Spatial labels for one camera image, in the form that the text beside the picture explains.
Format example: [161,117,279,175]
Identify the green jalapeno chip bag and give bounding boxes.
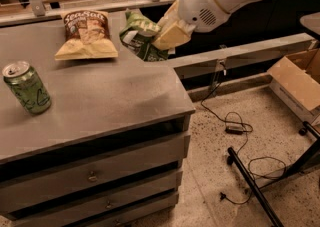
[119,10,169,62]

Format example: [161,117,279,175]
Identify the yellow sea salt chip bag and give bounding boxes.
[55,10,118,60]

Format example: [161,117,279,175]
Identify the cardboard box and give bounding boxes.
[267,49,320,126]

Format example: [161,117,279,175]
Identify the round dark table edge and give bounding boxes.
[300,12,320,35]

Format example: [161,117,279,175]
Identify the grey drawer cabinet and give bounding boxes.
[0,20,195,227]

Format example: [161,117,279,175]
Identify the green soda can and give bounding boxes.
[2,61,51,114]

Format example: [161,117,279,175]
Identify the black metal stand leg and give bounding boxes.
[227,121,320,227]

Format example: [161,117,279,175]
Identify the grey metal rail frame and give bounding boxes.
[168,33,318,97]

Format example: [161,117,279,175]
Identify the black floor cable with adapter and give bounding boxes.
[200,67,288,206]

